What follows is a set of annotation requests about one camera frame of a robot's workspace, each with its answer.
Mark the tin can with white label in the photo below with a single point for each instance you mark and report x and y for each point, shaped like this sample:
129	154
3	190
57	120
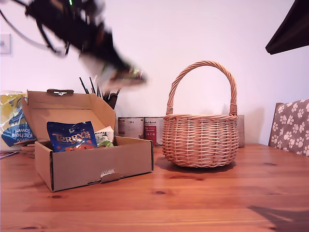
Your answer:
130	128

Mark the chair with paw print cover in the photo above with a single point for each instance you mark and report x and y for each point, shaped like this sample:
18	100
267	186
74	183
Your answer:
292	128

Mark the open brown cardboard box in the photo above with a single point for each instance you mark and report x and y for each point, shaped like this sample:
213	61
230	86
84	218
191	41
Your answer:
101	159

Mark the yellow blue kitchen towel pack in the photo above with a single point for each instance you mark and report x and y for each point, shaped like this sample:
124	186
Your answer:
14	120

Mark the tin can with red label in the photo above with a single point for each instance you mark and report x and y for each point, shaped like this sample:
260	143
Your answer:
153	131

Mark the thin black stick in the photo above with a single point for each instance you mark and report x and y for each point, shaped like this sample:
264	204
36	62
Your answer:
84	85
118	91
99	90
92	85

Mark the blue Terry's chocolate orange bag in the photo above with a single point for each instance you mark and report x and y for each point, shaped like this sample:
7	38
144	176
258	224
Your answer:
70	136

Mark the dark flat booklet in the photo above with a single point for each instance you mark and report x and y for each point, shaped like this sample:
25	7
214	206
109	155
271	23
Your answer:
8	154

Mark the white green Galaxy egg bag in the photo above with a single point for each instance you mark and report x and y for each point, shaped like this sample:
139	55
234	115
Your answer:
103	139
96	66

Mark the white wall switch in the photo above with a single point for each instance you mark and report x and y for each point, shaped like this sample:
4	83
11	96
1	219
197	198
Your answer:
5	44

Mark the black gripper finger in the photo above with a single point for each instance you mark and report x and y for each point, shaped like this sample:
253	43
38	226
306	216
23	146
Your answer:
123	64

